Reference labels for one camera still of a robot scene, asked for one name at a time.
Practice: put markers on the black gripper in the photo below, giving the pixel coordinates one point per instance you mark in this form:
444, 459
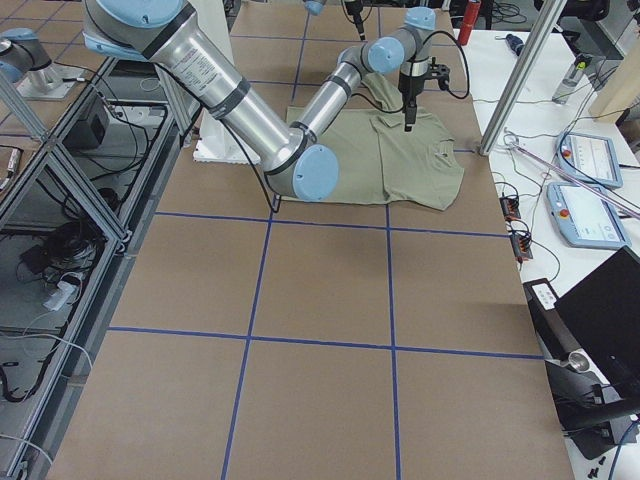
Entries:
357, 20
408, 86

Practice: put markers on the red bottle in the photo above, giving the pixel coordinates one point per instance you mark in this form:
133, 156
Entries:
468, 21

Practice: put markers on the near blue teach pendant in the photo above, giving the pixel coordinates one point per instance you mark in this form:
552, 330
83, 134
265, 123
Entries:
584, 219

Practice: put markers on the aluminium frame post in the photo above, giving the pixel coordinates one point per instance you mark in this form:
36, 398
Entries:
542, 28

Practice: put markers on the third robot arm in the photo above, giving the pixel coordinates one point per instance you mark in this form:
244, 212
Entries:
27, 65

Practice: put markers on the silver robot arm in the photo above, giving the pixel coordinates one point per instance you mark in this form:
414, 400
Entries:
315, 8
294, 163

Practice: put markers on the far blue teach pendant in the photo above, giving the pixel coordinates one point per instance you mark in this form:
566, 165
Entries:
589, 158

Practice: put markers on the clear water bottle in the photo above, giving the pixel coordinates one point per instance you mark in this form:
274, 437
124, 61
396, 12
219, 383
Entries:
571, 78

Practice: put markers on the black laptop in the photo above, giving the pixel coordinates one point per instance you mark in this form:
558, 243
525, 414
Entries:
591, 334

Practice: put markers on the orange circuit board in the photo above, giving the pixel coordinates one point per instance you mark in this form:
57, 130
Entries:
510, 208

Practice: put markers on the blue teach pendant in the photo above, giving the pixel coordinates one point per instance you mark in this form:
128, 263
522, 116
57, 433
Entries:
584, 219
589, 158

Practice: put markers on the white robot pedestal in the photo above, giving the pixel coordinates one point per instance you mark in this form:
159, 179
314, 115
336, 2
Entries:
215, 143

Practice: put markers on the light green long-sleeve shirt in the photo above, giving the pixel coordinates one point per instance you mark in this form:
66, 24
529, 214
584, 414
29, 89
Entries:
380, 162

